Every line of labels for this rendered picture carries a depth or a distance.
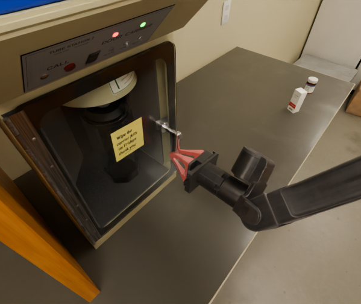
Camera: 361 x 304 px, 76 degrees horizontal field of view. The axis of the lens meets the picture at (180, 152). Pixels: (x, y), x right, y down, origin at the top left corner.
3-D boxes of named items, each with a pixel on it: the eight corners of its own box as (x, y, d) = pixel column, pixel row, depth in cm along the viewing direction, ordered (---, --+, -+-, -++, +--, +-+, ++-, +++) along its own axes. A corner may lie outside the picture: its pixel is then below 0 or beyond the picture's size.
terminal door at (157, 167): (93, 240, 57) (3, 111, 28) (175, 169, 73) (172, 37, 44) (96, 242, 57) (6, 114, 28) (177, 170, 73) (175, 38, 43)
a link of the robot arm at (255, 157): (252, 230, 40) (274, 227, 46) (287, 173, 37) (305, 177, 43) (208, 190, 48) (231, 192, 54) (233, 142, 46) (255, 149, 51)
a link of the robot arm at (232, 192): (237, 215, 46) (245, 210, 51) (254, 186, 44) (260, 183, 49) (209, 196, 49) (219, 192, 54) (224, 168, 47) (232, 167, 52)
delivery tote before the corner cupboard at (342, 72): (281, 90, 283) (290, 64, 259) (296, 78, 304) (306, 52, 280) (331, 111, 255) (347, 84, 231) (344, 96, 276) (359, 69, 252)
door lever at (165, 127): (166, 150, 61) (158, 154, 59) (168, 120, 55) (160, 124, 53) (181, 160, 59) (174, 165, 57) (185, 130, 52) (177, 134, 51)
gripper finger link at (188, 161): (164, 147, 53) (195, 167, 49) (184, 135, 58) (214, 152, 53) (163, 168, 58) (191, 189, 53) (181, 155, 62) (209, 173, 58)
